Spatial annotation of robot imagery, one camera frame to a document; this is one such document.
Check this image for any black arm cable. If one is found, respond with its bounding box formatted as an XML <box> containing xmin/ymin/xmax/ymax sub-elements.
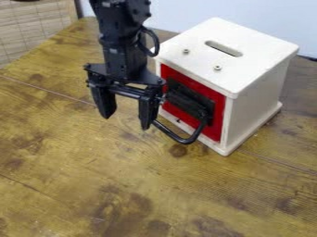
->
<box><xmin>137</xmin><ymin>27</ymin><xmax>161</xmax><ymax>58</ymax></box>

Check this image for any white wooden cabinet box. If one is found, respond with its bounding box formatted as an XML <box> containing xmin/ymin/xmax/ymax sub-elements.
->
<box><xmin>156</xmin><ymin>18</ymin><xmax>299</xmax><ymax>156</ymax></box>

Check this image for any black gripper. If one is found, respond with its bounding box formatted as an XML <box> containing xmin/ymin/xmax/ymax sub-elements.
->
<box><xmin>85</xmin><ymin>64</ymin><xmax>166</xmax><ymax>131</ymax></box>

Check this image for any red drawer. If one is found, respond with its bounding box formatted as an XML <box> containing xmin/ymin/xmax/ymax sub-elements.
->
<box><xmin>160</xmin><ymin>65</ymin><xmax>225</xmax><ymax>142</ymax></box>

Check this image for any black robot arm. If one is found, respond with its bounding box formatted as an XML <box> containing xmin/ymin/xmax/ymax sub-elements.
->
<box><xmin>85</xmin><ymin>0</ymin><xmax>165</xmax><ymax>129</ymax></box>

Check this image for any black drawer handle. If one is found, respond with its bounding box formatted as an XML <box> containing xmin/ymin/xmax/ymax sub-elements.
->
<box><xmin>153</xmin><ymin>78</ymin><xmax>216</xmax><ymax>144</ymax></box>

